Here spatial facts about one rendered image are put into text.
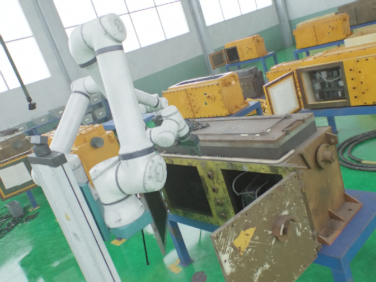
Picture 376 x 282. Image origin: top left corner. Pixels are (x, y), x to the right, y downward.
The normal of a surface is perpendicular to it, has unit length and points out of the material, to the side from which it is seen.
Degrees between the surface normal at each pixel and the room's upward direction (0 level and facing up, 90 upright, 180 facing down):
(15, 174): 90
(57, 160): 90
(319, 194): 90
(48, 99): 90
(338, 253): 0
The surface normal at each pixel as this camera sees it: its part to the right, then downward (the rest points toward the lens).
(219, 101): -0.68, 0.42
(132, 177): -0.41, 0.22
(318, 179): 0.65, 0.02
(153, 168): 0.85, -0.06
